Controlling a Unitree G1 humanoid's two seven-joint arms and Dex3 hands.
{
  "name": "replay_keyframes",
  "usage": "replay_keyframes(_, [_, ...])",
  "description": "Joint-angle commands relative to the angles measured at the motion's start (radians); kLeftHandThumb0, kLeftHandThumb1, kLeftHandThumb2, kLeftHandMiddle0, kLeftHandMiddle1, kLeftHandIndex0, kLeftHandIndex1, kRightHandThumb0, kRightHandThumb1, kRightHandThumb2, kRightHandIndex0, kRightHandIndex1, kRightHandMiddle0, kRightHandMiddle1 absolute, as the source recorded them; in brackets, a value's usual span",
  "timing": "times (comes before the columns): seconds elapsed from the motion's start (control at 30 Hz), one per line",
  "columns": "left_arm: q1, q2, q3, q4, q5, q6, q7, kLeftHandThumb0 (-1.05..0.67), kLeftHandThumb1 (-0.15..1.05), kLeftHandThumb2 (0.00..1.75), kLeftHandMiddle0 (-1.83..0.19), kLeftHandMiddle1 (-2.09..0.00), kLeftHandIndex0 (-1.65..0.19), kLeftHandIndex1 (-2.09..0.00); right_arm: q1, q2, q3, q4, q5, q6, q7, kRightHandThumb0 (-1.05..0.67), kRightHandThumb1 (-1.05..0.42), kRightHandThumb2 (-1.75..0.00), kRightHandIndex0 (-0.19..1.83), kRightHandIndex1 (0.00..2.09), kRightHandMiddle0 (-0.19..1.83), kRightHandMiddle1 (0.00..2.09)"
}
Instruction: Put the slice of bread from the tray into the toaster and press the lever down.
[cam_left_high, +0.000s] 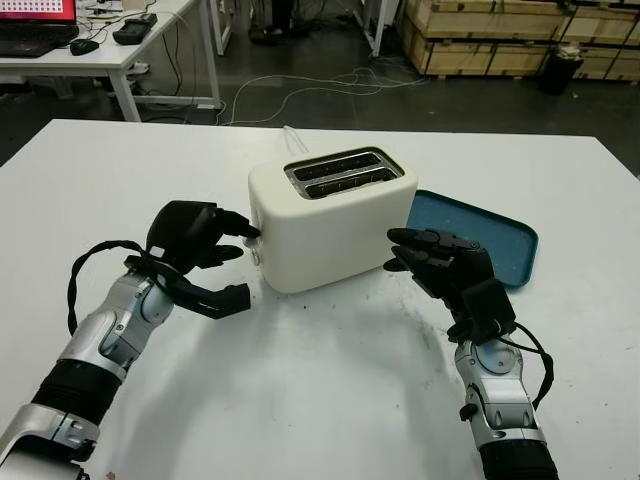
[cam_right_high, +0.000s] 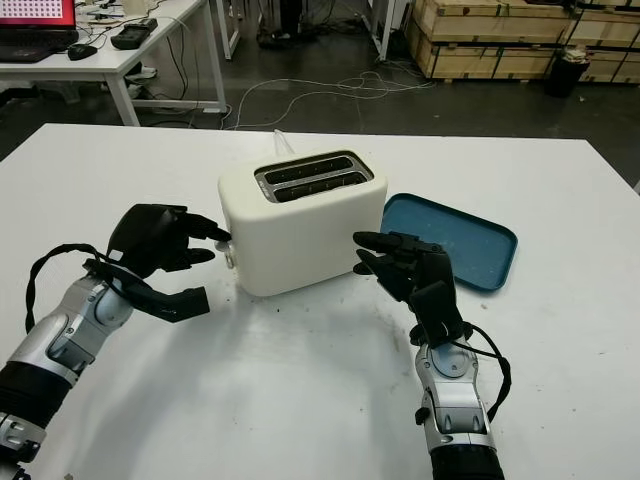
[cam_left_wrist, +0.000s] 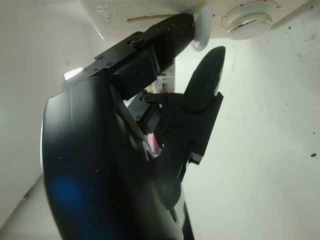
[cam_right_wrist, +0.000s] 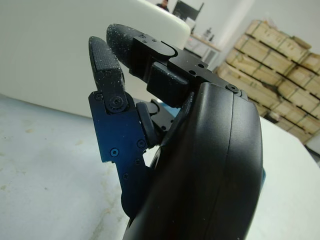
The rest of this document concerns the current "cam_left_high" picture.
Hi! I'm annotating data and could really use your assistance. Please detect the cream white two-slot toaster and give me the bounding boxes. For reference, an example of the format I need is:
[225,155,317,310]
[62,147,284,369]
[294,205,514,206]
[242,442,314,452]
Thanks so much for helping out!
[243,145,420,295]

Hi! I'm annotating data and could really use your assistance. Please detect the white cable on floor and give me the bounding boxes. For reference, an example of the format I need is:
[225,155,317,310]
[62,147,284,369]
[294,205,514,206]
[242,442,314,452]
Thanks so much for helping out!
[219,67,431,126]

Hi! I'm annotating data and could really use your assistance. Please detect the blue rectangular tray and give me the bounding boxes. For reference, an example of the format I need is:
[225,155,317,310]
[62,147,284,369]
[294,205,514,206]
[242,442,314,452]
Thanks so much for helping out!
[407,188,540,291]

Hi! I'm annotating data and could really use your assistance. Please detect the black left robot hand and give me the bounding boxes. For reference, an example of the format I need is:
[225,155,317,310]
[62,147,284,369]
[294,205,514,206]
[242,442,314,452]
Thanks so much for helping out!
[143,199,262,276]

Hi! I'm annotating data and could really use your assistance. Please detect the black laptop with red screen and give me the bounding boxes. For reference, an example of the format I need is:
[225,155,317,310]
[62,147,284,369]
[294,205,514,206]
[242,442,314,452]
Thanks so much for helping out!
[0,0,80,57]

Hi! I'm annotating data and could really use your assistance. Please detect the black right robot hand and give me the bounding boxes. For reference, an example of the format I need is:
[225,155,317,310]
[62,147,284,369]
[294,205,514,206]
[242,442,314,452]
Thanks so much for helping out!
[382,227,496,326]

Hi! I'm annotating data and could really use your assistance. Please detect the black handheld device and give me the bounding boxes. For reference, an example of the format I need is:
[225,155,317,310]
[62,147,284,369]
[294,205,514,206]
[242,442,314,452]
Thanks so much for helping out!
[112,20,151,45]

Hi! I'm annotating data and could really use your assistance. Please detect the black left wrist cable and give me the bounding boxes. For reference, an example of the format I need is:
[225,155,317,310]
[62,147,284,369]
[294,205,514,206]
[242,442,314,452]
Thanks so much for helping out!
[66,239,166,334]

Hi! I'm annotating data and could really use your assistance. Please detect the wooden shipping crate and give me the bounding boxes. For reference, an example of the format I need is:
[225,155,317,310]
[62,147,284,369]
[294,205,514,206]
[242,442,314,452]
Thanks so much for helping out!
[564,0,640,44]
[402,0,576,31]
[572,42,640,81]
[409,27,559,79]

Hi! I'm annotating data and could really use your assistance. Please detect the white office desk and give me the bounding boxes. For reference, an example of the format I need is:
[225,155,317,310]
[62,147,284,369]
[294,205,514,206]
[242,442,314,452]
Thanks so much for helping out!
[0,0,224,124]

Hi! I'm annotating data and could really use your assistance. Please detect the person legs dark trousers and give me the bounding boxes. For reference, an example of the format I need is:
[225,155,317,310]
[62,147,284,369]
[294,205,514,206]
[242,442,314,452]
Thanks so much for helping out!
[249,0,296,46]

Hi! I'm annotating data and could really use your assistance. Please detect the black trash bin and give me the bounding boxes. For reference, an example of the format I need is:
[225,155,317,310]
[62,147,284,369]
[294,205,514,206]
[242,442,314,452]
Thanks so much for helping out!
[538,44,585,96]

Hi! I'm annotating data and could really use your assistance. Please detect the white toaster power cord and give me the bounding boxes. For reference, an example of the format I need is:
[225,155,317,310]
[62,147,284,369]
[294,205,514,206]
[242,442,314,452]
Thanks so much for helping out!
[282,125,309,154]

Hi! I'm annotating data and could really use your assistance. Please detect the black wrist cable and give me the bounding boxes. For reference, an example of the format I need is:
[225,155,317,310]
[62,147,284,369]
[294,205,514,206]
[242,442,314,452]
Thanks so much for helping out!
[66,239,166,334]
[494,319,555,409]

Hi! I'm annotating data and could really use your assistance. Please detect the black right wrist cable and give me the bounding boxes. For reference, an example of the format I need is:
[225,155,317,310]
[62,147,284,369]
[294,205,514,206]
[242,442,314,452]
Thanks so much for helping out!
[494,319,555,409]

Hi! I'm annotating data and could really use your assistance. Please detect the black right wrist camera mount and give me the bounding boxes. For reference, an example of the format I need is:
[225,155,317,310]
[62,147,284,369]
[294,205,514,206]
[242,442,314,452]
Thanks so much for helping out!
[460,278,517,344]

